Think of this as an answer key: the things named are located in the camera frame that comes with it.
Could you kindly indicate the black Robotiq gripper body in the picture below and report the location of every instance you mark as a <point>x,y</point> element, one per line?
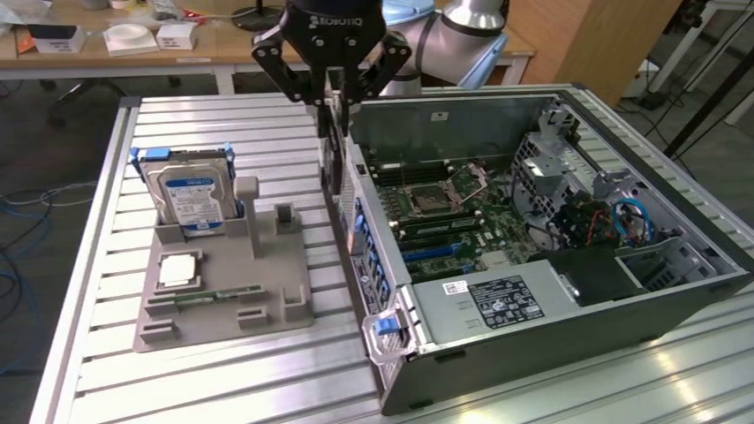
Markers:
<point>332,35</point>

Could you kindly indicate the black graphics card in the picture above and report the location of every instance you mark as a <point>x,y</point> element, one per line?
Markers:
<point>332,168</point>

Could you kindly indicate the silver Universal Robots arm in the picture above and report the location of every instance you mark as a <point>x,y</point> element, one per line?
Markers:
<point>464,13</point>

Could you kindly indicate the wooden desk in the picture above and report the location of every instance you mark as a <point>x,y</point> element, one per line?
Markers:
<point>223,48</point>

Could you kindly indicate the black round lamp base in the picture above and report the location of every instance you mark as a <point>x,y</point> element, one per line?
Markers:
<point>256,20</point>

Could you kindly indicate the plain white cardboard box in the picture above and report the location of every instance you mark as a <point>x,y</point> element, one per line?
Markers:
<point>176,37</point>

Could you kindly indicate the white round bowl box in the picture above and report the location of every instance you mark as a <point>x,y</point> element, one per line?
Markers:
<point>131,40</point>

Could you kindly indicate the open socket cover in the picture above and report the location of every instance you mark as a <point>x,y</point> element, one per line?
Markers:
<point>470,179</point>

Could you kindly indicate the black office chair base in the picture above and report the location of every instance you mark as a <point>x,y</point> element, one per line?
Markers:
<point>83,95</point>

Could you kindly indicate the CPU socket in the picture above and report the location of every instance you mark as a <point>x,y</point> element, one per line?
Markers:
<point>430,199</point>

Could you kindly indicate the hard disk in blue caddy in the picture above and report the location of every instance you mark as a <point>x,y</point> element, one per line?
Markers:
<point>188,194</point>

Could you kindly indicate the wooden cabinet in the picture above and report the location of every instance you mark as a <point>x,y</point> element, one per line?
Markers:
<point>606,44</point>

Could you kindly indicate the white box with black lid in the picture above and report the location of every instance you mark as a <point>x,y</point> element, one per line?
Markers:
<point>57,40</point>

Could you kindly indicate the green motherboard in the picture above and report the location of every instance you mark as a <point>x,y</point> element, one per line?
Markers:
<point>501,229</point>

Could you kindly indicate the blue card retention clips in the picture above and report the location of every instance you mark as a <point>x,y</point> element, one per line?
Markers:
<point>368,247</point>

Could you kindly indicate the blue expansion slot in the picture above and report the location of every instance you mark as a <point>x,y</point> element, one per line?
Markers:
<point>427,253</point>

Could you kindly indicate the silver CPU chip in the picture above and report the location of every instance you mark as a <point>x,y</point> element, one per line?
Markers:
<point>178,271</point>

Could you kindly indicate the black slanted stand pole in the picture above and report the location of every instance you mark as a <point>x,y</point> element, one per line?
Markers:
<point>706,88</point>

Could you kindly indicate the green RAM stick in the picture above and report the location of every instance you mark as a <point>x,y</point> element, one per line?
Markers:
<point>194,298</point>

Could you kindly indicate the grey plastic parts rack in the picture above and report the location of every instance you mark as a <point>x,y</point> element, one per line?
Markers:
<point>235,309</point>

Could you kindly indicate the grey power supply unit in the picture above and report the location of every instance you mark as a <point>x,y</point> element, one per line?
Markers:
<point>447,322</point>

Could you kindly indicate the blue case latch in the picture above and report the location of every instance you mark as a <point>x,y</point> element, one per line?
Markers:
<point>387,327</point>

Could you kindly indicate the metal disk bay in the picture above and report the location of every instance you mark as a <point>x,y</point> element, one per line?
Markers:
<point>659,265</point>

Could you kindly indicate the open dark PC case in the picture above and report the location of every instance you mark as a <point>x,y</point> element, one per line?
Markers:
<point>530,353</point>

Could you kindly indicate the white table frame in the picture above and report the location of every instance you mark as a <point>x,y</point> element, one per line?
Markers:
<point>730,53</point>

